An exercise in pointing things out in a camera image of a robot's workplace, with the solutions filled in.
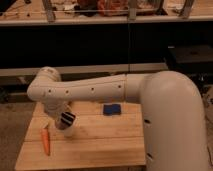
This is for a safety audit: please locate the black box right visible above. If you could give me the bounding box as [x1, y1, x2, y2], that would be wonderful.
[165, 45, 213, 75]

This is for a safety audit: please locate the blue eraser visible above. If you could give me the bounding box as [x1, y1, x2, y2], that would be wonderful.
[103, 104, 121, 116]

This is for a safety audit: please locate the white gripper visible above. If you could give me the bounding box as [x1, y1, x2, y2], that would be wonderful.
[44, 102, 76, 126]

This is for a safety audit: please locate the wooden workbench shelf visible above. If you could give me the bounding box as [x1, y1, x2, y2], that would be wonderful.
[0, 0, 213, 26]

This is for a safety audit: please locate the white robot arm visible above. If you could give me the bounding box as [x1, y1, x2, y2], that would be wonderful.
[27, 67, 210, 171]

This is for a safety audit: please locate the white ceramic cup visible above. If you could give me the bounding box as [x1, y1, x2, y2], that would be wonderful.
[55, 121, 74, 137]

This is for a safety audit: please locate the orange carrot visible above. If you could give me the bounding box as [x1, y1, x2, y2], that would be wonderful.
[41, 125, 50, 156]

